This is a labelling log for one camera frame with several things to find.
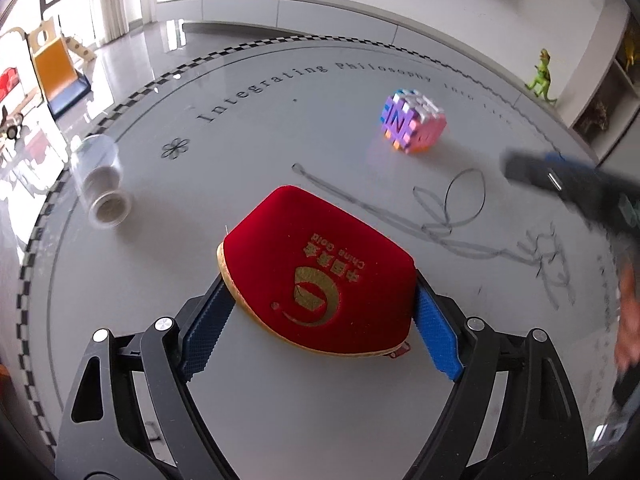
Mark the white tv cabinet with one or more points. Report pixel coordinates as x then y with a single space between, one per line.
314 17

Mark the clear plastic cup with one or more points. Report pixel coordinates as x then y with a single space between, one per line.
95 161

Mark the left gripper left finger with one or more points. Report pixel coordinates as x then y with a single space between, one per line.
102 433

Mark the orange children's chair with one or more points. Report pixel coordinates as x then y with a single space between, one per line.
60 82

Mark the wall shelf unit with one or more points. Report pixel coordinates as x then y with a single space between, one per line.
615 103

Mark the green toy dinosaur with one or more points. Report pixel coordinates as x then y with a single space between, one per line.
541 84

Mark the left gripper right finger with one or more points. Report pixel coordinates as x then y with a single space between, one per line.
539 432

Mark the person's right hand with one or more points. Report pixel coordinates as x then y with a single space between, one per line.
627 348

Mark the colourful foam puzzle cube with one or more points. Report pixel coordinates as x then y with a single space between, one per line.
411 121

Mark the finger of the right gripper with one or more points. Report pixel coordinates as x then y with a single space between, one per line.
610 201

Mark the red velvet pouch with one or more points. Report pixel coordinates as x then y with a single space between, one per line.
319 278

